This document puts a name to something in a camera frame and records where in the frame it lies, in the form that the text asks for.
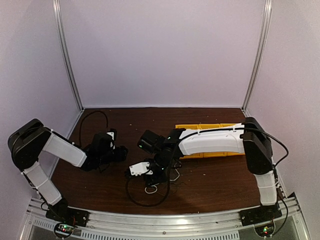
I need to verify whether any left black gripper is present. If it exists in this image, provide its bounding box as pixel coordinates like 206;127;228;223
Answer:
98;145;128;165

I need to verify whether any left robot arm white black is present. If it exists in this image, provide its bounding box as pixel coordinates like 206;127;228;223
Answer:
7;118;129;222

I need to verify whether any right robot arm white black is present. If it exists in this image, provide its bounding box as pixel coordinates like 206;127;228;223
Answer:
129;117;277;221

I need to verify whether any left yellow bin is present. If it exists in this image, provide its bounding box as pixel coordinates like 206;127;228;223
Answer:
175;124;203;160

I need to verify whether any yellow bin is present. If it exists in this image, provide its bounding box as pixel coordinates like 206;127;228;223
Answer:
175;124;203;160
219;123;245;156
199;123;231;158

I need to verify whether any middle yellow bin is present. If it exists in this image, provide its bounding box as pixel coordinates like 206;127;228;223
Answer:
199;123;231;158

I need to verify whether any right yellow bin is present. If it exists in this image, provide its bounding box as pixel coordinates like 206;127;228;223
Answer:
219;123;245;156

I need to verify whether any left circuit board with leds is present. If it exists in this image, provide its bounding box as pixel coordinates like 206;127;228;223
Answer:
53;222;75;238

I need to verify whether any circuit board with leds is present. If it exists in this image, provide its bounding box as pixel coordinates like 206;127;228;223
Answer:
254;223;275;238
53;222;75;238

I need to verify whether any right circuit board with leds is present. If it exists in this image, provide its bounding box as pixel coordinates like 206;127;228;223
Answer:
254;223;275;238

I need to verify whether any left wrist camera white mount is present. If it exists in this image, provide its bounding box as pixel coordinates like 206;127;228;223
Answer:
106;128;117;150

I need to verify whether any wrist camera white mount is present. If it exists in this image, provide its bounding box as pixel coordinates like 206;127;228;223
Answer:
124;161;154;179
106;128;117;150

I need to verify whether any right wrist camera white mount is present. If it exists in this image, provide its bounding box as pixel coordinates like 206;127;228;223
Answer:
124;161;154;179

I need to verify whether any right black camera cable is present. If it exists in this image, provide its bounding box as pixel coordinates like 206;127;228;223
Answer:
124;164;173;207

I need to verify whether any black camera cable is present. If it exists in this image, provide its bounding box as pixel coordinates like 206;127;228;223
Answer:
79;110;110;148
124;164;173;207

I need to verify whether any left black camera cable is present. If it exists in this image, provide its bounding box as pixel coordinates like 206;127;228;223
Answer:
79;110;110;148

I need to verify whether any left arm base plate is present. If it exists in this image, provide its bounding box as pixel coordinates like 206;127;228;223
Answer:
45;207;89;227

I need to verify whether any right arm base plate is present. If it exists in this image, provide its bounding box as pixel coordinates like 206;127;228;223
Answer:
239;204;282;227

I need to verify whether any left aluminium frame post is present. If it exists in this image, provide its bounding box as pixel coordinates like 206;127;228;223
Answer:
52;0;84;112

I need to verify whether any aluminium frame post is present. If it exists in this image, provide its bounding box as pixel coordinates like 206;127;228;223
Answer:
52;0;84;112
241;0;273;116

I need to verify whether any front aluminium rail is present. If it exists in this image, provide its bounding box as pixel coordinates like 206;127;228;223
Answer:
17;197;311;240

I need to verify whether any right aluminium frame post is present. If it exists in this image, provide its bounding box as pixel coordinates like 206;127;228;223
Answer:
241;0;273;116

